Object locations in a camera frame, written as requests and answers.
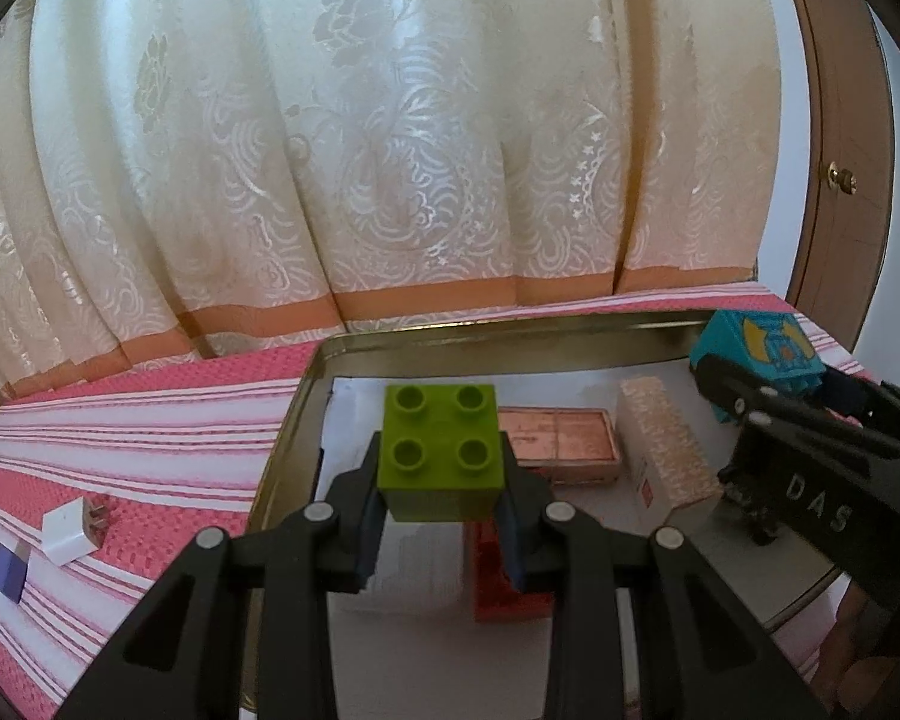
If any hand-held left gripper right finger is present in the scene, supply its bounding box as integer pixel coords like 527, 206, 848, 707
495, 431, 826, 720

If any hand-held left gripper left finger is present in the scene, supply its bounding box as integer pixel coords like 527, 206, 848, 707
60, 431, 383, 720

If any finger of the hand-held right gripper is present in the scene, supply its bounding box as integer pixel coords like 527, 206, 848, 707
821, 369, 900, 443
694, 352, 900, 466

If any blue printed toy block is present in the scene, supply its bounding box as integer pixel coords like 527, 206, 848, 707
690, 310, 826, 425

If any green toy building block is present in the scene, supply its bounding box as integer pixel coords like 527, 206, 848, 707
379, 384, 505, 522

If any copper coloured box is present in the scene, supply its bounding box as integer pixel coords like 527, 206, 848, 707
499, 406, 620, 487

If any gold metal tin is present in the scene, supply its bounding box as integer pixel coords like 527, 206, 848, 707
244, 307, 845, 720

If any white box with pink top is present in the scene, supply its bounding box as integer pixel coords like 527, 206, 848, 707
616, 379, 723, 533

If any person's right hand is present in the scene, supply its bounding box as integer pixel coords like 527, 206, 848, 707
817, 577, 900, 720

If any red toy building block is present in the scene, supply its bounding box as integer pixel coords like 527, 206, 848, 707
461, 517, 552, 622

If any white paper sheet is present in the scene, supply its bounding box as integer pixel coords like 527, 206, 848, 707
328, 360, 833, 720

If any white charger plug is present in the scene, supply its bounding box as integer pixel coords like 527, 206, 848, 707
41, 499, 112, 563

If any brown wooden door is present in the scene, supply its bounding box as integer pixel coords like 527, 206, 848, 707
776, 0, 893, 346

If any small purple box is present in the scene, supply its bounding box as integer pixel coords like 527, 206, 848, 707
0, 540, 35, 605

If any cream patterned curtain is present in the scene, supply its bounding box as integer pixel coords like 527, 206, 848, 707
0, 0, 785, 398

